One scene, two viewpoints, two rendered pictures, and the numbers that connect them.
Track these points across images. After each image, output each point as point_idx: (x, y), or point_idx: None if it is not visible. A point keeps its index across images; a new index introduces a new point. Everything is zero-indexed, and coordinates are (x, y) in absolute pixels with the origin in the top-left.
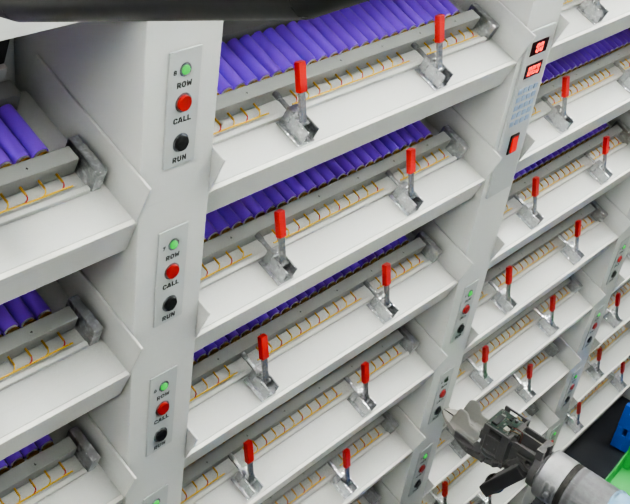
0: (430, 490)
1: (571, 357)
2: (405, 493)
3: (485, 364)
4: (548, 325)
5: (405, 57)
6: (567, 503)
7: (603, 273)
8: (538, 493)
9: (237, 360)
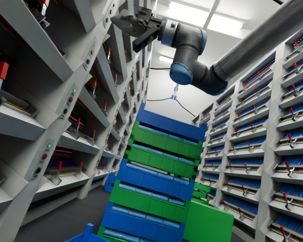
0: (84, 90)
1: (111, 117)
2: (83, 57)
3: (108, 54)
4: (114, 83)
5: None
6: (183, 26)
7: (122, 88)
8: (169, 26)
9: None
